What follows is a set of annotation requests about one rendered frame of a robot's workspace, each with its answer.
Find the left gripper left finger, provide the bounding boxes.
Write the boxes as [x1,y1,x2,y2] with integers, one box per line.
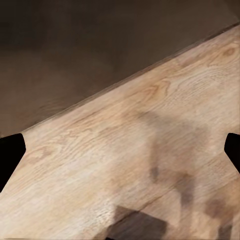
[0,133,26,193]

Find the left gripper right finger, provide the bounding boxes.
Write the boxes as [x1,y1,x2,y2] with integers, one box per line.
[224,132,240,173]

